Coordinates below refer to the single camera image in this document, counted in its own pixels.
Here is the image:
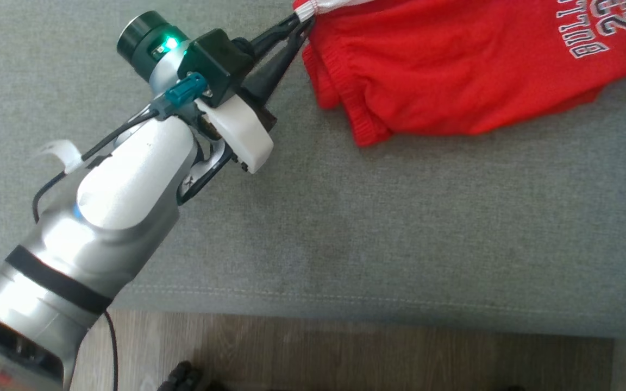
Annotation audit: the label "thin black cable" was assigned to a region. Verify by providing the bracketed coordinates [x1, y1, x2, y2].
[103, 310, 120, 391]

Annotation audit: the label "white cable strap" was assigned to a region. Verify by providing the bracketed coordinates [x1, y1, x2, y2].
[29, 139, 83, 175]

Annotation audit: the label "red basketball shorts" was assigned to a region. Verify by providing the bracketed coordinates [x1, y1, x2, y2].
[293, 0, 626, 148]

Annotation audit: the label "left gripper white wedge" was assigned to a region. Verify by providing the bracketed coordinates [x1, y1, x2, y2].
[196, 12, 317, 175]

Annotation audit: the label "left arm cable teal plug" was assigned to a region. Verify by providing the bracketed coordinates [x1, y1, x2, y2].
[32, 72, 209, 224]

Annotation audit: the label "grey fabric sofa seat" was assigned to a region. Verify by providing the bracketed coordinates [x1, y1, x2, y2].
[0, 0, 626, 340]

